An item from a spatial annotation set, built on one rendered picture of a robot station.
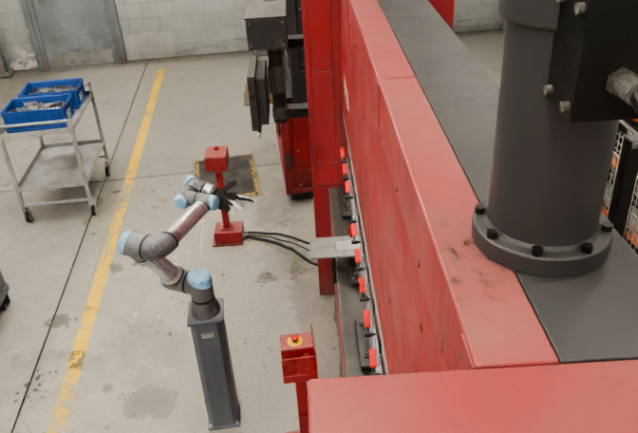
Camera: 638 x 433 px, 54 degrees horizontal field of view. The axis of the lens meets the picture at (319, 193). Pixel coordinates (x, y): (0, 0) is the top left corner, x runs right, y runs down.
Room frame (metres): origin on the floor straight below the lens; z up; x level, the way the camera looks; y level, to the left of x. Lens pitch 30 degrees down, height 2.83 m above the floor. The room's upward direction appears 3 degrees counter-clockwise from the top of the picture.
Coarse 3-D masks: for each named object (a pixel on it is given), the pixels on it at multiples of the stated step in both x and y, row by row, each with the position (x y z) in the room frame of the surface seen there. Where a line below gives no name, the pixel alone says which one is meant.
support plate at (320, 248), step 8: (312, 240) 2.73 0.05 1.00; (320, 240) 2.73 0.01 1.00; (328, 240) 2.72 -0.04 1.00; (336, 240) 2.72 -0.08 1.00; (344, 240) 2.72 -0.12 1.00; (312, 248) 2.66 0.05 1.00; (320, 248) 2.66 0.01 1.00; (328, 248) 2.65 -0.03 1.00; (312, 256) 2.59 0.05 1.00; (320, 256) 2.58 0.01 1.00; (328, 256) 2.58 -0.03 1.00; (336, 256) 2.58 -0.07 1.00; (344, 256) 2.58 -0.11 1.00; (352, 256) 2.58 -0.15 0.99
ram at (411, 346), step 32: (352, 64) 2.61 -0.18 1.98; (352, 96) 2.66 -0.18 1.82; (352, 128) 2.71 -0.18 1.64; (352, 160) 2.77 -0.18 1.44; (384, 160) 1.51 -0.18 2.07; (384, 192) 1.51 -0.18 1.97; (384, 224) 1.51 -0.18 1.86; (384, 256) 1.51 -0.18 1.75; (384, 288) 1.50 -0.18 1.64; (416, 288) 0.98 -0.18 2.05; (384, 320) 1.50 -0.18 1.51; (416, 320) 0.97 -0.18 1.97; (416, 352) 0.96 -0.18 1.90
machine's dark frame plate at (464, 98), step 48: (384, 0) 2.36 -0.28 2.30; (432, 48) 1.73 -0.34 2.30; (432, 96) 1.37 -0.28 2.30; (480, 96) 1.35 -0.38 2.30; (480, 144) 1.10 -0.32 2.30; (480, 192) 0.91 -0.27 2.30; (624, 240) 0.75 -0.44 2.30; (528, 288) 0.65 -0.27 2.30; (576, 288) 0.65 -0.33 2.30; (624, 288) 0.64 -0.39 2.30; (576, 336) 0.56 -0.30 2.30; (624, 336) 0.55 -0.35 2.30
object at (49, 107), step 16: (48, 96) 5.21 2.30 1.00; (64, 96) 5.22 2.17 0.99; (0, 112) 4.86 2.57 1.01; (16, 112) 4.85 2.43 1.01; (32, 112) 4.86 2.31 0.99; (48, 112) 4.87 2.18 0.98; (64, 112) 4.93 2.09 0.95; (16, 128) 4.85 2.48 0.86; (32, 128) 4.86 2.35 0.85; (48, 128) 4.87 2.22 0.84
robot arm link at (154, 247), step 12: (204, 204) 2.58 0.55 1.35; (216, 204) 2.62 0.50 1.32; (180, 216) 2.48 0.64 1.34; (192, 216) 2.48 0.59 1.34; (180, 228) 2.40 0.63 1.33; (144, 240) 2.29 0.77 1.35; (156, 240) 2.29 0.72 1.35; (168, 240) 2.30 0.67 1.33; (144, 252) 2.25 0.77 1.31; (156, 252) 2.25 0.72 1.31; (168, 252) 2.28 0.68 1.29
